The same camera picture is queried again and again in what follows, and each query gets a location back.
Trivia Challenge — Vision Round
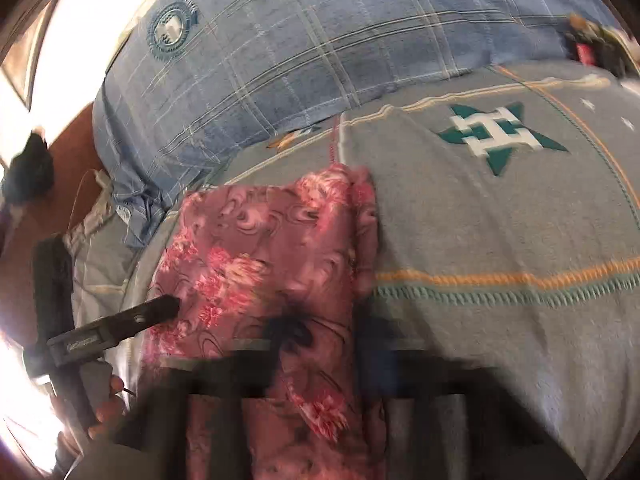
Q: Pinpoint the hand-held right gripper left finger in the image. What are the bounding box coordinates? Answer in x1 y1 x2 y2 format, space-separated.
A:
80 317 311 480

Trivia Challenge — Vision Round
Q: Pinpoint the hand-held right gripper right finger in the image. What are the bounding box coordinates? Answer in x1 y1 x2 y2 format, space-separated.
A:
360 310 586 480

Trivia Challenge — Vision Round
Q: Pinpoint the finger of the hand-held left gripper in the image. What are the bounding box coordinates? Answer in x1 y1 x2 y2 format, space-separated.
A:
106 296 181 342

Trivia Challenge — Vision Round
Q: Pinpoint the pink floral cloth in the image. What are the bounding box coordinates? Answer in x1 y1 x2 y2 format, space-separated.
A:
140 162 386 480

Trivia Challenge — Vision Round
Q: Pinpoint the person's left hand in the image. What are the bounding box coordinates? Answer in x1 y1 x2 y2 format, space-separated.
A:
87 376 128 441

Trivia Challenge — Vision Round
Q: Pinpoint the pale plaid bed sheet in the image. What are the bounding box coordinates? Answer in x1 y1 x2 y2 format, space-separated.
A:
65 170 138 321

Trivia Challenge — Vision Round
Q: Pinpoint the dark blue object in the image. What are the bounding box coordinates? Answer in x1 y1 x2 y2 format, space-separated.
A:
0 130 56 206

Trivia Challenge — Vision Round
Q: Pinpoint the grey patterned blanket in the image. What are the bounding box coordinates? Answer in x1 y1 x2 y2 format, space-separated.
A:
127 60 640 480

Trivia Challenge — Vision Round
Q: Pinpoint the blue plaid pillow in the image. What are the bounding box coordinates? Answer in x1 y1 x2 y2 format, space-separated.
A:
92 0 621 248

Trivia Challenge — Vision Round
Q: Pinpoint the dark object with red part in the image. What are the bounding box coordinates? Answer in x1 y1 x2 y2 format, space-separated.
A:
562 12 638 81

